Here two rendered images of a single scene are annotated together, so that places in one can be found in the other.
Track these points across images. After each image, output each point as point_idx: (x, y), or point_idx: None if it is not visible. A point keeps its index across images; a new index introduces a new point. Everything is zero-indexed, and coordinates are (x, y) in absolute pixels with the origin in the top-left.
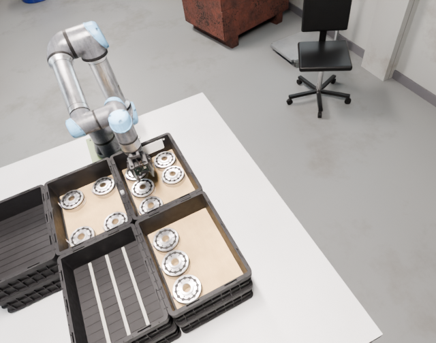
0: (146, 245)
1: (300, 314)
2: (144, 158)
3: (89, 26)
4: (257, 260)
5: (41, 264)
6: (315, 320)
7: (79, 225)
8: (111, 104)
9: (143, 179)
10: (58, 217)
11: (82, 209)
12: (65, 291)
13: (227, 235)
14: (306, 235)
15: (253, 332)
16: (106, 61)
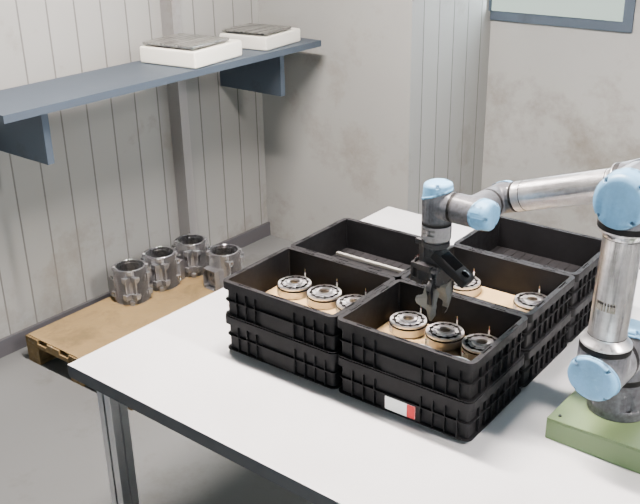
0: (359, 269)
1: (165, 353)
2: (422, 263)
3: (616, 171)
4: (238, 376)
5: (460, 238)
6: (147, 354)
7: (490, 297)
8: (476, 196)
9: (456, 337)
10: (517, 282)
11: (509, 307)
12: (408, 234)
13: (268, 293)
14: (174, 415)
15: (215, 331)
16: (604, 243)
